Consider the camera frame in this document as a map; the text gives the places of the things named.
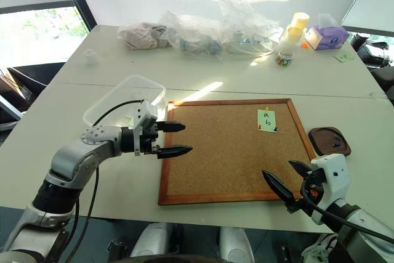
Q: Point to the black office chair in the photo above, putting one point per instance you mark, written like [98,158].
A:
[378,56]

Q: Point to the dark chair with metal frame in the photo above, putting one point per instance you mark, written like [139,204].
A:
[21,81]

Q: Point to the dark wooden tray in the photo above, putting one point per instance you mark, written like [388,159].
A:
[323,141]

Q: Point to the wood-framed cork board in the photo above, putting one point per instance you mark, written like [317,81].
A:
[221,152]

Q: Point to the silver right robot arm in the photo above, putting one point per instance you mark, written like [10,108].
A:
[369,218]

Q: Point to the yellow cylinder cup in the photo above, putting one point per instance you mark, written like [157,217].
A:
[300,20]

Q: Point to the small white cup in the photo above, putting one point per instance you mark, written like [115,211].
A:
[90,57]

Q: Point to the white robot hip part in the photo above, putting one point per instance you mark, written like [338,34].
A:
[318,249]

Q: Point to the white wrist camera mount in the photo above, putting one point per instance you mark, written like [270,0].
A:
[144,115]
[335,170]

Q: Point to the green sticky note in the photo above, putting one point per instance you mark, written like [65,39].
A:
[344,57]

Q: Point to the plastic bag with grey items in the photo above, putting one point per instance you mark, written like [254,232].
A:
[197,36]

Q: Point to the plastic bag with beige cloth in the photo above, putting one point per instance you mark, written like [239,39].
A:
[141,36]

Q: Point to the green note with writing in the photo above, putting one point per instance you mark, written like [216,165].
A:
[266,119]

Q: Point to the small orange object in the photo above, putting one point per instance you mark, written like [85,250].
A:
[305,46]

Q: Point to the white rounded robot leg cover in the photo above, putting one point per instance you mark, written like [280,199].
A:
[152,240]
[237,243]

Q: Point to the purple tissue box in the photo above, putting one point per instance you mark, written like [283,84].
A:
[327,38]

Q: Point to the plastic bag with white items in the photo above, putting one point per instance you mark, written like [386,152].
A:
[246,26]

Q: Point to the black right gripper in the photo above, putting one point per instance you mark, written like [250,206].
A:
[312,176]

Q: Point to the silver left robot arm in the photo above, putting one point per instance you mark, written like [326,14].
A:
[69,158]

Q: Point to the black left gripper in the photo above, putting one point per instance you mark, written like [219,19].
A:
[148,139]

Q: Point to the green push pin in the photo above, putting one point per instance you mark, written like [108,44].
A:
[337,136]

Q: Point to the clear plastic container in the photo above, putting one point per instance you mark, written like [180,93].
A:
[123,90]

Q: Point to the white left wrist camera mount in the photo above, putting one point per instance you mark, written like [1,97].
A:
[144,115]

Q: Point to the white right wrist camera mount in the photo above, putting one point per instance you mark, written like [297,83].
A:
[335,170]

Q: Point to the clear jar with yellow lid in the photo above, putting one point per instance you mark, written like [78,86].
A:
[287,49]

